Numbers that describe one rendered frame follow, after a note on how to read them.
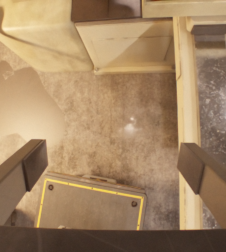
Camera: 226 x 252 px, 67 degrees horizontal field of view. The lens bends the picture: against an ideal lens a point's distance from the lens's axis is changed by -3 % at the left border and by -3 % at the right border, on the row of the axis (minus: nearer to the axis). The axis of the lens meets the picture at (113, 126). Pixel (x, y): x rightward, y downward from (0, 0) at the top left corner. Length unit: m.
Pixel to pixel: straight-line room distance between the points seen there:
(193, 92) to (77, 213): 0.98
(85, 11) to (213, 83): 0.76
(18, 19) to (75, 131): 0.88
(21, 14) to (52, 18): 0.21
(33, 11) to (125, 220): 1.38
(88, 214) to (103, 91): 0.96
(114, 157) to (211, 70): 0.96
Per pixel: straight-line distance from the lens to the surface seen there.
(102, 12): 1.11
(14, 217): 1.83
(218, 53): 0.89
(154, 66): 1.55
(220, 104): 0.81
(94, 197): 1.19
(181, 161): 0.17
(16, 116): 1.81
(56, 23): 1.17
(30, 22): 1.25
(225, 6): 0.80
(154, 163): 1.46
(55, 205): 1.29
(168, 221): 1.58
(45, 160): 0.17
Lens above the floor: 1.44
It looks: 81 degrees down
